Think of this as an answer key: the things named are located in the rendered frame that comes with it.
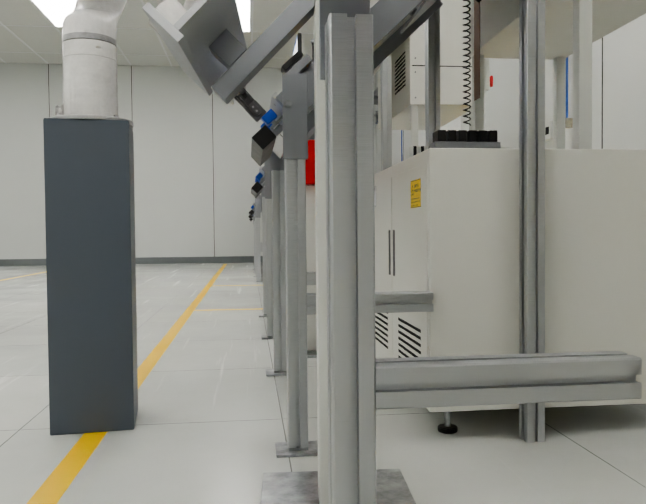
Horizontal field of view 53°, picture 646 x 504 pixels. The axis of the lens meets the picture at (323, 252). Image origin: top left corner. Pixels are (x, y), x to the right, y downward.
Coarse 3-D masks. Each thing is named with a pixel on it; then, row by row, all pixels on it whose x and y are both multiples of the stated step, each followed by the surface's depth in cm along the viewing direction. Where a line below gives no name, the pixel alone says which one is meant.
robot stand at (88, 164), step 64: (64, 128) 143; (128, 128) 146; (64, 192) 143; (128, 192) 146; (64, 256) 144; (128, 256) 147; (64, 320) 144; (128, 320) 147; (64, 384) 144; (128, 384) 147
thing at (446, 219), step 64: (384, 192) 180; (448, 192) 137; (512, 192) 139; (576, 192) 140; (640, 192) 142; (384, 256) 181; (448, 256) 137; (512, 256) 139; (576, 256) 141; (640, 256) 142; (384, 320) 182; (448, 320) 138; (512, 320) 139; (576, 320) 141; (640, 320) 143
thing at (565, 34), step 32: (512, 0) 173; (576, 0) 141; (608, 0) 157; (640, 0) 158; (480, 32) 197; (512, 32) 182; (576, 32) 142; (608, 32) 183; (480, 64) 205; (576, 64) 142; (480, 96) 205; (576, 96) 142; (480, 128) 205; (576, 128) 142
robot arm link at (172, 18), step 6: (168, 0) 146; (174, 0) 147; (162, 6) 146; (168, 6) 146; (174, 6) 146; (180, 6) 148; (162, 12) 146; (168, 12) 146; (174, 12) 146; (180, 12) 147; (168, 18) 146; (174, 18) 146; (150, 24) 149; (156, 30) 149
